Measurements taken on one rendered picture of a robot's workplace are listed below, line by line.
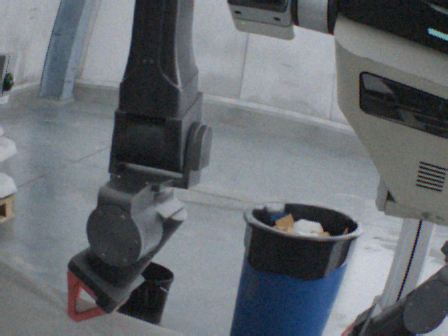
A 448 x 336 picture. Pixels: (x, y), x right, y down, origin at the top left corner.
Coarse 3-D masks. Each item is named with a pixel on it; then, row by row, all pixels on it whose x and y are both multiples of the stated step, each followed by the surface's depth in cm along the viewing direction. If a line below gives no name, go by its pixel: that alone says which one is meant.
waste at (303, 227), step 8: (288, 216) 325; (280, 224) 324; (288, 224) 325; (296, 224) 323; (304, 224) 323; (312, 224) 323; (288, 232) 300; (296, 232) 302; (304, 232) 321; (312, 232) 317; (320, 232) 322; (344, 232) 307
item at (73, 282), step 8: (72, 280) 80; (80, 280) 80; (72, 288) 81; (88, 288) 80; (72, 296) 82; (72, 304) 83; (96, 304) 80; (72, 312) 83; (88, 312) 82; (96, 312) 81; (104, 312) 80; (80, 320) 83
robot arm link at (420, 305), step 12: (444, 252) 69; (432, 276) 66; (444, 276) 61; (420, 288) 62; (432, 288) 61; (444, 288) 61; (408, 300) 63; (420, 300) 62; (432, 300) 61; (444, 300) 61; (408, 312) 62; (420, 312) 62; (432, 312) 61; (444, 312) 60; (408, 324) 62; (420, 324) 62; (432, 324) 61
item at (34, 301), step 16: (0, 272) 86; (16, 272) 85; (0, 288) 87; (16, 288) 86; (32, 288) 85; (48, 288) 84; (0, 304) 87; (16, 304) 86; (32, 304) 85; (48, 304) 85; (64, 304) 84; (80, 304) 83; (0, 320) 88; (16, 320) 87; (32, 320) 86; (48, 320) 85; (64, 320) 84; (96, 320) 83; (112, 320) 82; (128, 320) 81
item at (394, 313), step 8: (408, 296) 72; (376, 304) 77; (400, 304) 71; (376, 312) 75; (384, 312) 72; (392, 312) 71; (400, 312) 70; (368, 320) 72; (376, 320) 72; (384, 320) 71; (392, 320) 70; (400, 320) 69; (368, 328) 70; (376, 328) 71; (384, 328) 70; (392, 328) 70; (400, 328) 69
